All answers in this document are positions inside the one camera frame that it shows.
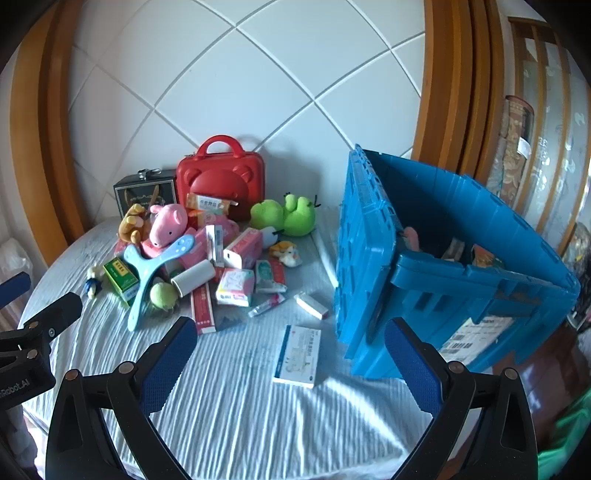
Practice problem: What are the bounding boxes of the green cloth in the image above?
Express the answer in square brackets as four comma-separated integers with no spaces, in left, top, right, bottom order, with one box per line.
[538,397,591,480]

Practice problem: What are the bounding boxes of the white bird plush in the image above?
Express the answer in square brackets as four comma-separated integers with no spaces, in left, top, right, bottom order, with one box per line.
[259,226,284,250]

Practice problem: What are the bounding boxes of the black gift box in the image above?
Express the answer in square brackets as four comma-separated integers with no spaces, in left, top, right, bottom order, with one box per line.
[113,169,178,220]

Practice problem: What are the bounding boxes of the orange white box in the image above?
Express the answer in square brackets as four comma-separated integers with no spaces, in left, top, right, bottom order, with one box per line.
[186,193,232,215]

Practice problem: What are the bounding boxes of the red hard carry case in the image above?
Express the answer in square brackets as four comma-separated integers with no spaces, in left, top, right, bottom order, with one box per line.
[177,135,265,222]

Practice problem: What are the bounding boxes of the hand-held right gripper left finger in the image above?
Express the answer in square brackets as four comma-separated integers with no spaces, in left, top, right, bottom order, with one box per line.
[45,316,198,480]

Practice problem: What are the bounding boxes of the teal white sachet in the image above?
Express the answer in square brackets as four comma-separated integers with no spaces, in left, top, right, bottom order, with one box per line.
[255,259,288,294]

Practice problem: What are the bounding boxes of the light blue forked massager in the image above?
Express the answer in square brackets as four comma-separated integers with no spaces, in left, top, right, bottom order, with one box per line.
[122,234,195,332]

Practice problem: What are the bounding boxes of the green fuzzy ball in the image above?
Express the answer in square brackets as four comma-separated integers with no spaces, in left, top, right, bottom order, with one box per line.
[150,282,177,309]

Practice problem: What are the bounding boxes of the white pink patterned pack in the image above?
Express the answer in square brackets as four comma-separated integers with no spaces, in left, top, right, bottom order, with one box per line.
[216,268,256,306]

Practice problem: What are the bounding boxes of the blue plastic storage crate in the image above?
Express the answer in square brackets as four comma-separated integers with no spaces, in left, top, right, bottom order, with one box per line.
[335,144,581,380]

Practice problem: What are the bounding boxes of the white plastic bag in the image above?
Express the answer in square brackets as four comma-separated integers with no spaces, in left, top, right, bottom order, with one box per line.
[0,237,33,282]

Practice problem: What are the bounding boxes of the small blue white figurine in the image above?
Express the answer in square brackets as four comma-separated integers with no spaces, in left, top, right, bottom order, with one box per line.
[84,265,105,298]

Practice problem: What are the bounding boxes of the small red white tube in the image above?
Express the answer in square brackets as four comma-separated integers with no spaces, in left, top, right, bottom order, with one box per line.
[248,293,286,318]

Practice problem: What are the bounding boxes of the brown plush toy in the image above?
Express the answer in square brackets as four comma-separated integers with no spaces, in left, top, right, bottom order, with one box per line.
[118,203,153,243]

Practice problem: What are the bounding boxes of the pink white tissue pack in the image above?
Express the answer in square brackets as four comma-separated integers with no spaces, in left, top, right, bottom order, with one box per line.
[224,229,264,269]

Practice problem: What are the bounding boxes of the white paper roll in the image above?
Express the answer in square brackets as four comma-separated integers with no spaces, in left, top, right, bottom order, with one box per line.
[170,259,215,296]

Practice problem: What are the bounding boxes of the small yellow white plush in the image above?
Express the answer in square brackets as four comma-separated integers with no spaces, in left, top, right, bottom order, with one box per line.
[269,241,302,268]

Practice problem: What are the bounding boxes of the small white box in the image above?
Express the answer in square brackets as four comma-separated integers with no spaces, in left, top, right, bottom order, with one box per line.
[294,292,329,320]

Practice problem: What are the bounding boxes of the blue white medicine box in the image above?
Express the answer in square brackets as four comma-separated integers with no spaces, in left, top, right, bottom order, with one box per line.
[272,324,321,387]

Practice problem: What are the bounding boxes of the wooden wall trim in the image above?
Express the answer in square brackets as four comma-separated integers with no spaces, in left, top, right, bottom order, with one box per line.
[9,0,88,268]
[411,0,509,185]

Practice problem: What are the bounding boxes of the long red white box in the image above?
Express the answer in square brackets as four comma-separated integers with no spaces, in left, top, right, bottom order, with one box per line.
[190,282,218,335]

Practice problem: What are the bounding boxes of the rolled patterned carpet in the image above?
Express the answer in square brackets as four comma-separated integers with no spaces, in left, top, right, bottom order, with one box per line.
[487,95,536,199]

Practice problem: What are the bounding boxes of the green medicine box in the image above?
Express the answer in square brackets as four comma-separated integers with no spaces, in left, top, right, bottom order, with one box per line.
[102,258,140,303]

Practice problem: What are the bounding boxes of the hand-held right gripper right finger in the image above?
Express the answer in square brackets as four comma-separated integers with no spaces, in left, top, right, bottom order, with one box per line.
[384,318,539,480]

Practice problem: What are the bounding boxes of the green frog plush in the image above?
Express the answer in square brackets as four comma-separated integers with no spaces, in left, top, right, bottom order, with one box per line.
[250,194,321,237]

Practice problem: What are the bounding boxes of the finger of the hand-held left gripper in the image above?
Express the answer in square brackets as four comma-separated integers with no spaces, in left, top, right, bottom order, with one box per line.
[0,271,32,309]
[0,292,83,365]

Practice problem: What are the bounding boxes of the frosted glass wooden partition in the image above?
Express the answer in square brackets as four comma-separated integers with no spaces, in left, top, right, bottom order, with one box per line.
[508,16,591,259]

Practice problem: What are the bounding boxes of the pink pig plush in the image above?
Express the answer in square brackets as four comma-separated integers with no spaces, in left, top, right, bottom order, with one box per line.
[140,203,190,259]

